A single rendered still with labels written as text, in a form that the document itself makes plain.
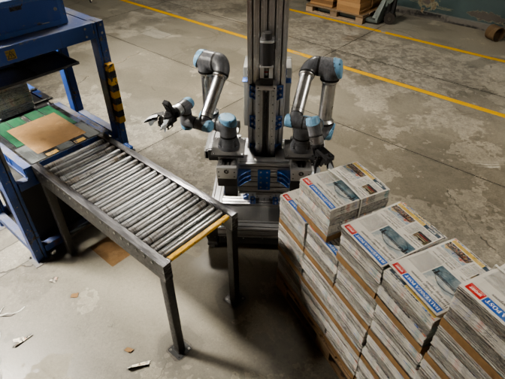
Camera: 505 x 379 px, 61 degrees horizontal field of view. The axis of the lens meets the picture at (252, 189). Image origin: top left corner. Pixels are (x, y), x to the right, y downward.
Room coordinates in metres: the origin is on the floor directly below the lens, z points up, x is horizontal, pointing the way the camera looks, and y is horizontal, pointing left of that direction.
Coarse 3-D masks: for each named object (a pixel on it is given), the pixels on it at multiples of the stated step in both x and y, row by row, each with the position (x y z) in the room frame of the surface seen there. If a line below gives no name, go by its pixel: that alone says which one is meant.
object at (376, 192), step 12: (336, 168) 1.90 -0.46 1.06; (348, 168) 1.90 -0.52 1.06; (360, 168) 1.89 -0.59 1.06; (348, 180) 1.79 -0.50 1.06; (360, 180) 1.79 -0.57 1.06; (372, 180) 1.79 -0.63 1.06; (372, 192) 1.70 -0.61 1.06; (384, 192) 1.70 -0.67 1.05; (372, 204) 1.68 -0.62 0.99; (384, 204) 1.72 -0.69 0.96
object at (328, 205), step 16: (320, 176) 1.83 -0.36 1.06; (304, 192) 1.76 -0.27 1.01; (320, 192) 1.69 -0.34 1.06; (336, 192) 1.70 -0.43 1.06; (304, 208) 1.76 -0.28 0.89; (320, 208) 1.63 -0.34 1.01; (336, 208) 1.57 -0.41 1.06; (352, 208) 1.62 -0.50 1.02; (320, 224) 1.62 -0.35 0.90; (336, 224) 1.59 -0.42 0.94
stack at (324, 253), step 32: (288, 192) 1.99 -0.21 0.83; (288, 224) 1.87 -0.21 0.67; (288, 256) 1.85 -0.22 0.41; (320, 256) 1.57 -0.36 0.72; (288, 288) 1.84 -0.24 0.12; (320, 288) 1.53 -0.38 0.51; (352, 288) 1.33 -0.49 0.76; (320, 320) 1.49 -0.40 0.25; (352, 320) 1.28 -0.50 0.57; (384, 320) 1.13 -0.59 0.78; (352, 352) 1.23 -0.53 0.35; (416, 352) 0.96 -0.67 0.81
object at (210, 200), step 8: (104, 136) 2.66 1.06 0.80; (112, 144) 2.56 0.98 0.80; (120, 144) 2.55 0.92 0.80; (128, 152) 2.45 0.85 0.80; (136, 152) 2.45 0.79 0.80; (144, 160) 2.35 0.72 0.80; (152, 168) 2.27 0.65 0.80; (160, 168) 2.26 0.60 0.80; (168, 176) 2.18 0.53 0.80; (176, 176) 2.18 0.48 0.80; (184, 184) 2.09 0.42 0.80; (192, 192) 2.02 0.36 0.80; (200, 192) 2.02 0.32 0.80; (200, 200) 1.97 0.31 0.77; (208, 200) 1.94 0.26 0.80; (216, 200) 1.94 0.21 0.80; (216, 208) 1.88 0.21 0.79; (224, 208) 1.87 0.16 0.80; (232, 216) 1.81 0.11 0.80; (224, 224) 1.84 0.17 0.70; (232, 224) 1.80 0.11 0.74
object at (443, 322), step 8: (440, 320) 0.92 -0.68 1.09; (448, 328) 0.89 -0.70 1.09; (456, 336) 0.85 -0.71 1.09; (464, 344) 0.82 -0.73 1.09; (472, 352) 0.79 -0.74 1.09; (432, 360) 0.89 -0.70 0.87; (480, 360) 0.76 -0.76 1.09; (488, 368) 0.73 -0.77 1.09; (440, 376) 0.84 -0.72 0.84; (496, 376) 0.71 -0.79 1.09
